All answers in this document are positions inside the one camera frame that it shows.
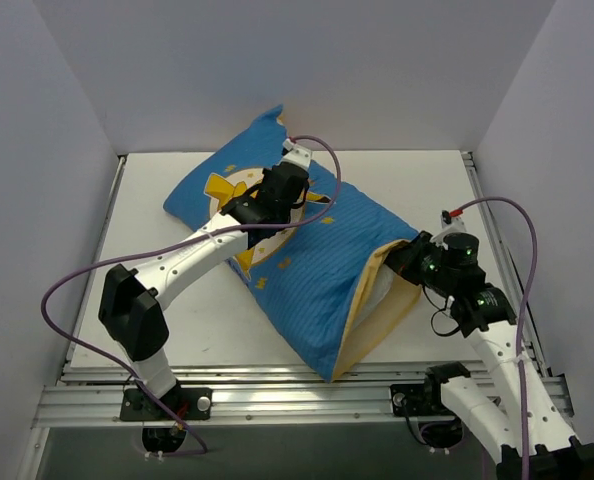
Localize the white pillow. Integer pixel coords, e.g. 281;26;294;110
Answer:
351;264;395;332

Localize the blue Pikachu pillowcase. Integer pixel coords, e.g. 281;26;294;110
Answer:
163;106;421;382

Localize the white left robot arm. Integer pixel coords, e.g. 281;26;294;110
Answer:
98;160;308;419

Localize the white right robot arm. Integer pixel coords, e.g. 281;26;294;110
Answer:
386;232;594;479

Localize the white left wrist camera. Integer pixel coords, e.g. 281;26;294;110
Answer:
280;138;313;172

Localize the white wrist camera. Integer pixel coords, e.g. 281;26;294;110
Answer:
436;210;467;245
280;138;313;172

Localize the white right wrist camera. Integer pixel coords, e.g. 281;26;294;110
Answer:
436;210;467;245

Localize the aluminium right side rail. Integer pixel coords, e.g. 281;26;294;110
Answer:
460;151;552;377

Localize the aluminium rail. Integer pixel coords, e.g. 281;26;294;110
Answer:
54;155;126;337
460;151;552;377

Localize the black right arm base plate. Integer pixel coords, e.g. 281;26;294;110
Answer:
389;383;453;417

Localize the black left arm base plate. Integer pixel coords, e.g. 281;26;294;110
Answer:
119;386;213;422

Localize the aluminium left side rail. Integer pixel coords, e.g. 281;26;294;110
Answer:
54;155;126;337

